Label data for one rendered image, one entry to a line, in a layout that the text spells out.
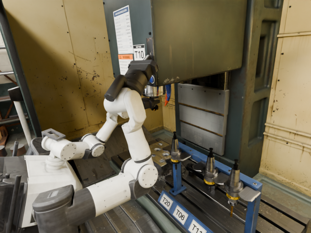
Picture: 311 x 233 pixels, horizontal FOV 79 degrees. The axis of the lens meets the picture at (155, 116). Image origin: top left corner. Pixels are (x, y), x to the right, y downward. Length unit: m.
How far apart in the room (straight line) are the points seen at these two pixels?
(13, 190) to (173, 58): 0.73
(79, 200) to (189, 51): 0.73
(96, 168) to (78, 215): 1.36
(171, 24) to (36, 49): 1.38
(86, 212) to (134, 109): 0.32
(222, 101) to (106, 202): 1.03
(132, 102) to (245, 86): 0.90
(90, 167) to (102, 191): 1.34
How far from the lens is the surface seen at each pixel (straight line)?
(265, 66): 1.62
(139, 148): 0.65
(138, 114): 0.61
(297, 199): 1.87
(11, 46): 1.24
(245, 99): 1.37
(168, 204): 1.11
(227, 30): 1.15
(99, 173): 1.91
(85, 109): 2.12
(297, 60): 1.59
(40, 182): 0.71
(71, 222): 0.61
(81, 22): 2.09
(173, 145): 0.95
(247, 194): 0.79
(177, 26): 0.88
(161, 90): 1.15
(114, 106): 0.63
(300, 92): 1.60
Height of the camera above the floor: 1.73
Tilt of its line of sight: 20 degrees down
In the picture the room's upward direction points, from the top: 4 degrees counter-clockwise
